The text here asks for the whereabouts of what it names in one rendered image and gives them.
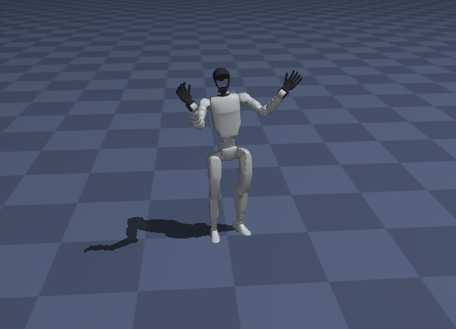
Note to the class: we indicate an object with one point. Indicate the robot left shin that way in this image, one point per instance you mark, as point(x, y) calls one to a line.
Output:
point(240, 205)

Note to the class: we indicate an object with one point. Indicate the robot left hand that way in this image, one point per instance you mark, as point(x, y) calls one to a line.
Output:
point(290, 84)

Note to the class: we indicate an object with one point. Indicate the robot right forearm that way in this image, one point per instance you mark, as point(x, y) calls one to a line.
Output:
point(195, 116)

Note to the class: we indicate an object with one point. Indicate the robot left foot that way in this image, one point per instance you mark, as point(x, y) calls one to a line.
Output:
point(241, 229)

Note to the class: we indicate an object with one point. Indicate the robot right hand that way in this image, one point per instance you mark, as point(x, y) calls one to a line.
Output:
point(185, 95)

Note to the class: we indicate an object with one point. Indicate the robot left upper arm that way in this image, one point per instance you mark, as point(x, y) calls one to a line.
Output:
point(246, 99)

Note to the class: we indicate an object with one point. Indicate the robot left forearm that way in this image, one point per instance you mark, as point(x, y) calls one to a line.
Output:
point(275, 102)

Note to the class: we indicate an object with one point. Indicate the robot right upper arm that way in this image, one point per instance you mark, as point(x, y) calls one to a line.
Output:
point(204, 106)

